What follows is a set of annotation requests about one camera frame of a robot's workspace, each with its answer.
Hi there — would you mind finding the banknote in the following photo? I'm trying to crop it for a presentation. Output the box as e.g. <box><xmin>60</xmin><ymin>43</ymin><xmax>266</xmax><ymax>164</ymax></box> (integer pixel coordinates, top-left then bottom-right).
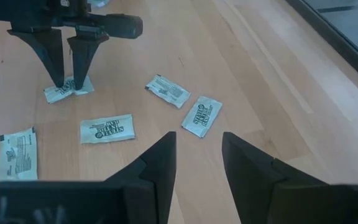
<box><xmin>0</xmin><ymin>126</ymin><xmax>39</xmax><ymax>181</ymax></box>
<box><xmin>79</xmin><ymin>113</ymin><xmax>135</xmax><ymax>144</ymax></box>

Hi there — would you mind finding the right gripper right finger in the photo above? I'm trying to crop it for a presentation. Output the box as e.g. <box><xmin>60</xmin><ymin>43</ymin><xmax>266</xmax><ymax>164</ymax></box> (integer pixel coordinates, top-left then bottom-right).
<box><xmin>221</xmin><ymin>131</ymin><xmax>329</xmax><ymax>224</ymax></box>

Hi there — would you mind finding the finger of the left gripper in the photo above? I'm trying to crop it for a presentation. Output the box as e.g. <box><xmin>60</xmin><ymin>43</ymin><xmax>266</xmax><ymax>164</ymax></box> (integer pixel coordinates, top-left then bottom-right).
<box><xmin>7</xmin><ymin>28</ymin><xmax>66</xmax><ymax>89</ymax></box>
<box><xmin>67</xmin><ymin>34</ymin><xmax>110</xmax><ymax>91</ymax></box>

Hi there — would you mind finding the stevia sweetener packet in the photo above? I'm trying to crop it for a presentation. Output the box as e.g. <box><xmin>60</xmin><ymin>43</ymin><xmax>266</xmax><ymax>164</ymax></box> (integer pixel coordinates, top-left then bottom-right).
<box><xmin>44</xmin><ymin>75</ymin><xmax>95</xmax><ymax>105</ymax></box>
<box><xmin>181</xmin><ymin>95</ymin><xmax>223</xmax><ymax>139</ymax></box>
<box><xmin>144</xmin><ymin>73</ymin><xmax>191</xmax><ymax>110</ymax></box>

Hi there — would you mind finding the banknote right upper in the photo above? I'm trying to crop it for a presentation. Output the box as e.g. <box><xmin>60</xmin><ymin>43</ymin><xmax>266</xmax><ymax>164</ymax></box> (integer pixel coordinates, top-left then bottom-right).
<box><xmin>0</xmin><ymin>126</ymin><xmax>39</xmax><ymax>181</ymax></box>

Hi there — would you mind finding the banknote right lower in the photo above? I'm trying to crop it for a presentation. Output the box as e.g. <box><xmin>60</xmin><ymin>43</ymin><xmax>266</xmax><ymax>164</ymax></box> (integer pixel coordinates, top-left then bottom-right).
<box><xmin>79</xmin><ymin>113</ymin><xmax>135</xmax><ymax>144</ymax></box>

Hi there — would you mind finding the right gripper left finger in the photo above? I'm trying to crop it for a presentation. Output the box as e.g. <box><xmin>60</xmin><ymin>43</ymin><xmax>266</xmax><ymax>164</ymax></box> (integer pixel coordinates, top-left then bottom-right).
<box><xmin>104</xmin><ymin>131</ymin><xmax>177</xmax><ymax>224</ymax></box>

